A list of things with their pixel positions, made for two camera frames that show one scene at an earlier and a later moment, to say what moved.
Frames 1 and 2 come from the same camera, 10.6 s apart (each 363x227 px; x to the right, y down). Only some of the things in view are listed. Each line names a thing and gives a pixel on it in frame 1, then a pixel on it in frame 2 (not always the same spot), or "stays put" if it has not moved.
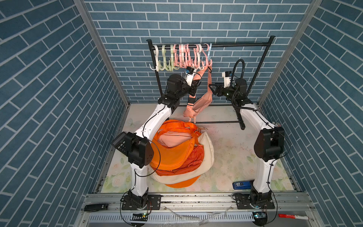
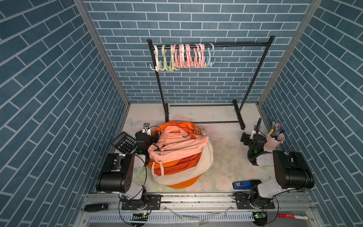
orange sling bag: x=184 y=184 stays put
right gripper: x=218 y=89 to x=247 y=138
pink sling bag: x=202 y=98 to x=176 y=143
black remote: x=89 y=208 stays put
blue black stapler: x=243 y=185 stays put
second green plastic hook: x=172 y=67 stays put
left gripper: x=191 y=88 to x=152 y=138
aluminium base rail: x=106 y=210 stays put
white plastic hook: x=157 y=64 stays put
